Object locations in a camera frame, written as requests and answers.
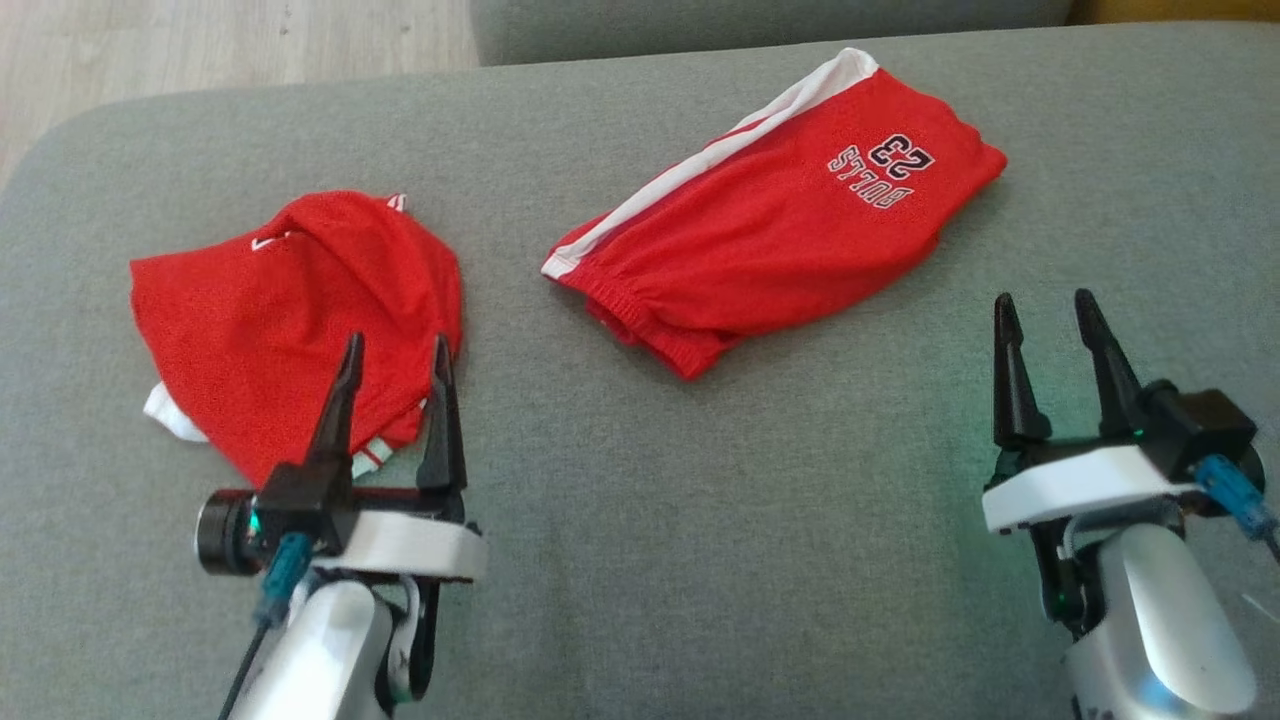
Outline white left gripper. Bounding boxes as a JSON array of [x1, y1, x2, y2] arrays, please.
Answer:
[[305, 333, 489, 584]]

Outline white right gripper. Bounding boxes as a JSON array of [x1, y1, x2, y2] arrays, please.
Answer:
[[982, 289, 1201, 534]]

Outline grey sofa back cushion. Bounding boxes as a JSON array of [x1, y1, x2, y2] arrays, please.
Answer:
[[470, 0, 1076, 67]]

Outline red Bulls 23 shorts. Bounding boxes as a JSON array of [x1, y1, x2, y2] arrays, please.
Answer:
[[541, 47, 1008, 381]]

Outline large grey sofa seat cushion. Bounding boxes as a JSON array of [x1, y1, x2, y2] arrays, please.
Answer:
[[0, 20, 1280, 720]]

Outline teal plug black camera cable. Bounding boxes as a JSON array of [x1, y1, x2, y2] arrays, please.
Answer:
[[1195, 455, 1280, 563], [218, 533, 314, 720]]

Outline large yellow sofa back cushion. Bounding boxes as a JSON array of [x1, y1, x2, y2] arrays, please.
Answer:
[[1068, 0, 1280, 26]]

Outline red Bulls 23 jersey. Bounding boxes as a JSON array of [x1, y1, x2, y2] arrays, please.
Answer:
[[130, 190, 464, 489]]

